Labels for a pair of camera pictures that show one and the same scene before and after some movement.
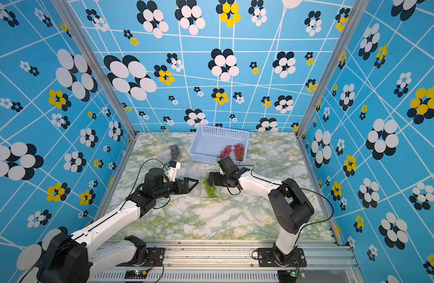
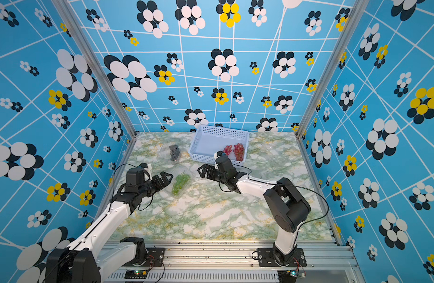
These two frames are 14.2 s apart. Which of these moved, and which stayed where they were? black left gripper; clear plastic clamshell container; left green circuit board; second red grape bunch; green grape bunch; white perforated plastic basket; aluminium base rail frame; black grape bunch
Moved: green grape bunch; black left gripper
Stayed: black grape bunch; aluminium base rail frame; second red grape bunch; left green circuit board; clear plastic clamshell container; white perforated plastic basket
